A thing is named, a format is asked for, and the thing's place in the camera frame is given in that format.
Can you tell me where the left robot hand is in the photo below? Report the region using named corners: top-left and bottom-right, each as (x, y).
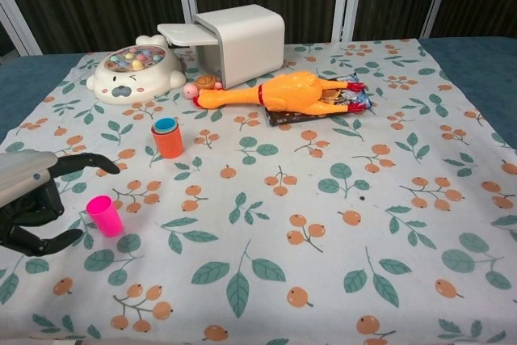
top-left (0, 149), bottom-right (121, 258)

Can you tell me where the pink plastic cup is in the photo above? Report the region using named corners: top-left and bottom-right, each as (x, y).
top-left (85, 195), bottom-right (123, 238)

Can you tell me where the light blue plastic cup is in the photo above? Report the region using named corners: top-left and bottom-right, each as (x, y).
top-left (155, 116), bottom-right (179, 132)

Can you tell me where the white seal fishing game toy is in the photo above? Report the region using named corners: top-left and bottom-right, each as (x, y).
top-left (86, 35), bottom-right (187, 106)

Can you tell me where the orange plastic cup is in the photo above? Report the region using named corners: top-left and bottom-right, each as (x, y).
top-left (151, 116), bottom-right (185, 159)

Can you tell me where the small pink pig toy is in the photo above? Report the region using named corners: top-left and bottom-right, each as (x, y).
top-left (183, 81), bottom-right (223, 99)

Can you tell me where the floral tablecloth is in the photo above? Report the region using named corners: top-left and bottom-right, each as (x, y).
top-left (0, 37), bottom-right (517, 345)

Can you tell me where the white lidded trash bin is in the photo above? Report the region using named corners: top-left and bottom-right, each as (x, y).
top-left (157, 3), bottom-right (286, 90)

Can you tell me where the dark snack packet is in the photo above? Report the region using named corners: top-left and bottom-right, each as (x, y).
top-left (264, 72), bottom-right (373, 127)

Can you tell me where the yellow rubber chicken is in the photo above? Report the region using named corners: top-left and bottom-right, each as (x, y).
top-left (192, 70), bottom-right (367, 116)

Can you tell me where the teal table cover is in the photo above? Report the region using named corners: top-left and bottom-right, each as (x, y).
top-left (0, 36), bottom-right (517, 148)

